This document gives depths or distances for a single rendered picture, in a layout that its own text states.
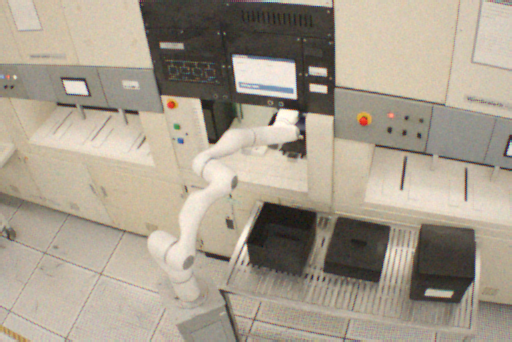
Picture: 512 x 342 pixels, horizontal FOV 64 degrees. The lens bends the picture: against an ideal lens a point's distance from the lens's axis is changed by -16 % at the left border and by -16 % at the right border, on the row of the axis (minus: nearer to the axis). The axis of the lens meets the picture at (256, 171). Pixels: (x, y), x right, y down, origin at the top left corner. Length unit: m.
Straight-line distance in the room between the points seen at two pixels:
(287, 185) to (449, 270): 1.03
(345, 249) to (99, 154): 1.66
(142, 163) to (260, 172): 0.73
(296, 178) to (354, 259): 0.61
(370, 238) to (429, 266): 0.40
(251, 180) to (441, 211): 1.06
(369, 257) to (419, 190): 0.51
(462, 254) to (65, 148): 2.54
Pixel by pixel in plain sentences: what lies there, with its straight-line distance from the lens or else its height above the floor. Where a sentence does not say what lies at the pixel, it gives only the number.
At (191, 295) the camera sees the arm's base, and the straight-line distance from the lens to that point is 2.29.
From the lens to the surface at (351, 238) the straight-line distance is 2.34.
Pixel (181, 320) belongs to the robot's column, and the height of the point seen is 0.76.
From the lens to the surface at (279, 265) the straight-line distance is 2.34.
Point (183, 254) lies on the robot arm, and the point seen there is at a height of 1.18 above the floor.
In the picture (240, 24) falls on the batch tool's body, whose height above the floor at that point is 1.84.
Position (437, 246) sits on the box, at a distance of 2.21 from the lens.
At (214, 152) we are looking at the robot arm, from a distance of 2.05.
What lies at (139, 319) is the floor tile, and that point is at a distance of 3.27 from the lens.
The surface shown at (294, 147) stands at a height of 0.98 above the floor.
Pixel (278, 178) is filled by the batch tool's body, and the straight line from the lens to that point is 2.63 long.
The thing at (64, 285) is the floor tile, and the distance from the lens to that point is 3.65.
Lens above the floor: 2.76
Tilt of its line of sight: 45 degrees down
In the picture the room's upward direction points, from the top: 7 degrees counter-clockwise
